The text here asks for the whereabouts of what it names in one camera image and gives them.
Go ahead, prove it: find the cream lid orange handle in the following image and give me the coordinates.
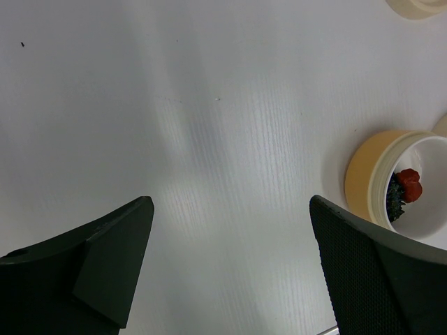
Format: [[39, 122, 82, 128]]
[[386, 0, 446, 20]]

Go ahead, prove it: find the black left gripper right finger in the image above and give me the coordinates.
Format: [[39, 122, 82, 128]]
[[309, 195, 446, 334]]

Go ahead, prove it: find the cream lid pink handle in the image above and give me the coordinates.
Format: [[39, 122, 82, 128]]
[[432, 114, 447, 137]]

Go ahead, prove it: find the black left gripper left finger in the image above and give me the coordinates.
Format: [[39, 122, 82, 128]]
[[1, 196, 154, 334]]

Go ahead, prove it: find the orange round container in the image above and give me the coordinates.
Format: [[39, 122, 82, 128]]
[[344, 130, 446, 249]]

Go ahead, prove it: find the black sea cucumber toy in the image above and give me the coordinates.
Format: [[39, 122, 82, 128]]
[[386, 173, 406, 223]]

